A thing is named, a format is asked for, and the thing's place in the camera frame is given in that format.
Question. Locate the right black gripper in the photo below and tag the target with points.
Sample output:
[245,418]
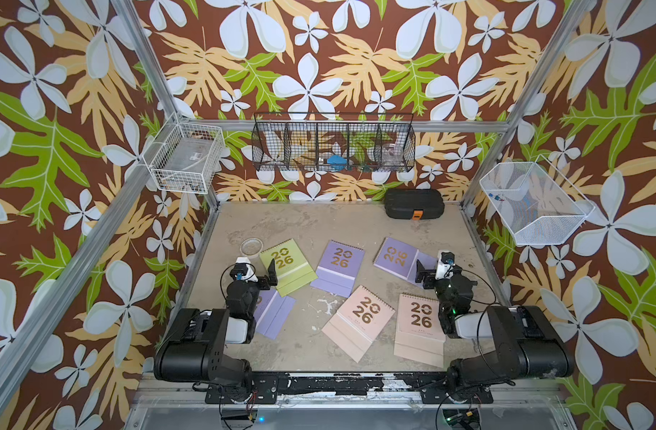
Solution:
[421,273]

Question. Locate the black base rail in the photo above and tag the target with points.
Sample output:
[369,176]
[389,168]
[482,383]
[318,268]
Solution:
[269,388]

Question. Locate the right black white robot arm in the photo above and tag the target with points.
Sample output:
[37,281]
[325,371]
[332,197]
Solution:
[526,345]

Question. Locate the green 2026 desk calendar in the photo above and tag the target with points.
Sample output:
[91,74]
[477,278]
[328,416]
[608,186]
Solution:
[291,266]

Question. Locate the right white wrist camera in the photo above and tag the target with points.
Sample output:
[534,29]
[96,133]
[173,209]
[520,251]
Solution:
[445,264]

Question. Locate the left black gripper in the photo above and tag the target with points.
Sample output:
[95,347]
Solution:
[271,280]

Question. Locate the purple 2026 calendar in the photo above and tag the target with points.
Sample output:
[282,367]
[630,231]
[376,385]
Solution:
[400,260]
[337,270]
[271,313]

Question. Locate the blue object in basket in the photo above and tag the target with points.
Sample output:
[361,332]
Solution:
[337,163]

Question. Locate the black hard case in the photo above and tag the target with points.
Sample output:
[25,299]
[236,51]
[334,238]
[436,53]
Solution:
[413,204]

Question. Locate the white mesh basket right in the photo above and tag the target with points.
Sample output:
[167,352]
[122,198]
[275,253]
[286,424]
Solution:
[536,202]

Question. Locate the clear round lid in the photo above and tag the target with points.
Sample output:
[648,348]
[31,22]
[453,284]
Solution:
[251,247]

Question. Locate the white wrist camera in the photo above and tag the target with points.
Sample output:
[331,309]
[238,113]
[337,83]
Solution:
[445,264]
[243,270]

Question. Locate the black wire basket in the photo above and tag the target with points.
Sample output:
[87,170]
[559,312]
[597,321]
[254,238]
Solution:
[370,142]

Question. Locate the white wire basket left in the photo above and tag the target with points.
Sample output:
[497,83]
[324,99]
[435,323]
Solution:
[183,156]

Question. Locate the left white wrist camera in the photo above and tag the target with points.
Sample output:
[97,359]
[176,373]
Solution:
[243,270]

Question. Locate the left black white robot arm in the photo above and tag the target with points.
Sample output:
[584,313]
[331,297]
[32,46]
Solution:
[193,349]

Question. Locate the pink 2026 calendar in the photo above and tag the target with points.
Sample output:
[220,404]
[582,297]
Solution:
[419,336]
[358,322]

